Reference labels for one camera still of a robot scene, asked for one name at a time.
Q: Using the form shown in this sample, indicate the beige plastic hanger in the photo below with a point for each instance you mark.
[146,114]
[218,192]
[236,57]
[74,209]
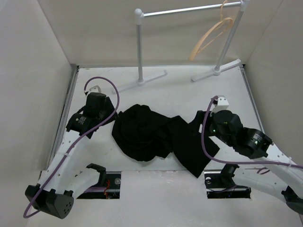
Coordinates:
[217,30]

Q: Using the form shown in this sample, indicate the black trousers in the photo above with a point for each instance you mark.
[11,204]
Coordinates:
[143,134]

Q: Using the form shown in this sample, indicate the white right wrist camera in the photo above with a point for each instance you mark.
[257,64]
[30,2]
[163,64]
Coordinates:
[220,103]

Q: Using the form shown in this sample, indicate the white clothes rack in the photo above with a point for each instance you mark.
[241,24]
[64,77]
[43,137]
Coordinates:
[167,37]

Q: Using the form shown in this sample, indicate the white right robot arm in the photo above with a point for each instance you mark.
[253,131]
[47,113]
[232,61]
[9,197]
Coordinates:
[268,169]

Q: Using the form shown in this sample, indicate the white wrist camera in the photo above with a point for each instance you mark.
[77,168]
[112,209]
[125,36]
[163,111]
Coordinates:
[94,89]
[220,103]

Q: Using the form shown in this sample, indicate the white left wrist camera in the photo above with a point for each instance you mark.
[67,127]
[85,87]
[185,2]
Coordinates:
[94,89]

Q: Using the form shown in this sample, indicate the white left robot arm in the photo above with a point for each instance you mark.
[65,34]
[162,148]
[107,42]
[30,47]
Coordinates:
[57,189]

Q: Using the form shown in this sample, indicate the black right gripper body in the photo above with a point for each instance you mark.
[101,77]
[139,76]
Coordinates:
[224,137]

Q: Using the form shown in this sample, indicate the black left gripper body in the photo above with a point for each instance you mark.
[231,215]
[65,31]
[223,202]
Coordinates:
[104,115]

